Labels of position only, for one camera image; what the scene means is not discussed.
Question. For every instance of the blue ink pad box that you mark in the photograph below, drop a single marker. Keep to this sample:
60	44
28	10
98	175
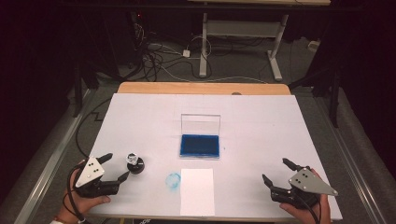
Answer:
199	146

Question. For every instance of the white power adapter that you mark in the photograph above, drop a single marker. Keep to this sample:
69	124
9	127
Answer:
186	53

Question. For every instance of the white paper sheet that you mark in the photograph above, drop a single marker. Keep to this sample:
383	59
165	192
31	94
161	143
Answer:
197	193

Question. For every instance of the person's right hand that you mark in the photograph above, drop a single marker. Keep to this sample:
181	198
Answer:
303	216

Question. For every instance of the black stamp with clear knob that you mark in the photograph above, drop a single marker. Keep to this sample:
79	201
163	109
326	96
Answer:
136	168

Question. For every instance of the white metal desk frame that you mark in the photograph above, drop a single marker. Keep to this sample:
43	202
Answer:
241	28

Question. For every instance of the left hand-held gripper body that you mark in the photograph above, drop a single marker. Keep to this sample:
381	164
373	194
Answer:
90	172

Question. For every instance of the white table cover board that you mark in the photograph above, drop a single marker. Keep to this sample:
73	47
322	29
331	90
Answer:
255	124

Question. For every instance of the person's left hand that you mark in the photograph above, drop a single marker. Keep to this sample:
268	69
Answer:
84	206

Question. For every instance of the black metal stand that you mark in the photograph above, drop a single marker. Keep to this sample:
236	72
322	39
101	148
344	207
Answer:
334	99
77	93

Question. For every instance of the aluminium floor rail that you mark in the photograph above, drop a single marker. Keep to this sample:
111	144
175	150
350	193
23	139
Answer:
351	161
53	158

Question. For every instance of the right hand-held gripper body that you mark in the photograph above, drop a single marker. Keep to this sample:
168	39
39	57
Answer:
306	183

